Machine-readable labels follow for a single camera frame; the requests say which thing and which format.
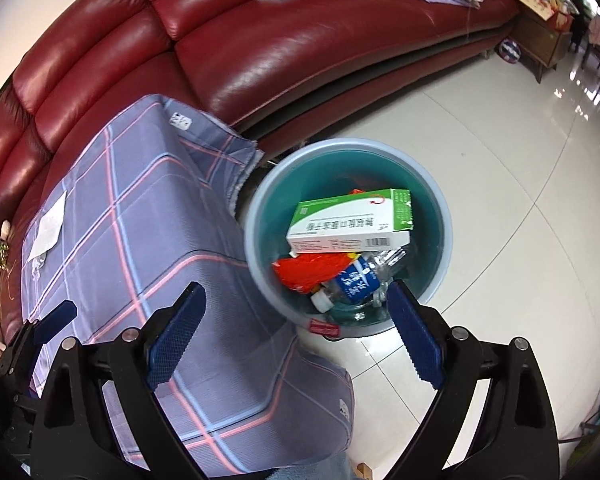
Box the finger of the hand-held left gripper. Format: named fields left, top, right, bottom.
left=0, top=300, right=78, bottom=396

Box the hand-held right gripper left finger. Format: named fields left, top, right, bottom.
left=30, top=281, right=208, bottom=480

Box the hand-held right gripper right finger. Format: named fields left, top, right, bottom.
left=382, top=280, right=561, bottom=480

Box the blue label plastic bottle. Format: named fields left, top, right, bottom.
left=311, top=251, right=408, bottom=313

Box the red plastic bag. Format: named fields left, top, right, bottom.
left=272, top=252, right=353, bottom=295

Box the green and white box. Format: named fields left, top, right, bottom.
left=286, top=188, right=413, bottom=258

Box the teal plastic bin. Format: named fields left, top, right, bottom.
left=242, top=138, right=453, bottom=341

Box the white paper sheet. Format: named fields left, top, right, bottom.
left=30, top=191, right=68, bottom=261

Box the blue plaid cloth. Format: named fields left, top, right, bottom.
left=22, top=92, right=356, bottom=478

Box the red leather sofa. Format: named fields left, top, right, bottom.
left=0, top=0, right=523, bottom=311

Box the striped ball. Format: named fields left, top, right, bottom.
left=497, top=37, right=522, bottom=64

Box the wooden cabinet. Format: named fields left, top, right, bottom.
left=517, top=0, right=573, bottom=83

